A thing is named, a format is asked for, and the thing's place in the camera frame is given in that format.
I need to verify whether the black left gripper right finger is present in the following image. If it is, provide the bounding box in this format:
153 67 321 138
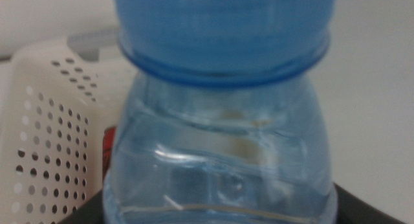
332 183 408 224

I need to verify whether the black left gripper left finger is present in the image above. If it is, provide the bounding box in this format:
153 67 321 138
58 190 107 224

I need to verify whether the red cola can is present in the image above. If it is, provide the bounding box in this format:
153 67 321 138
102 126 117 183

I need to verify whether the small water bottle blue cap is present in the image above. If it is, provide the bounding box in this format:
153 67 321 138
102 0 339 224

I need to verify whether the white perforated plastic basket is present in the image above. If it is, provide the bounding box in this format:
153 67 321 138
0 28 136 224

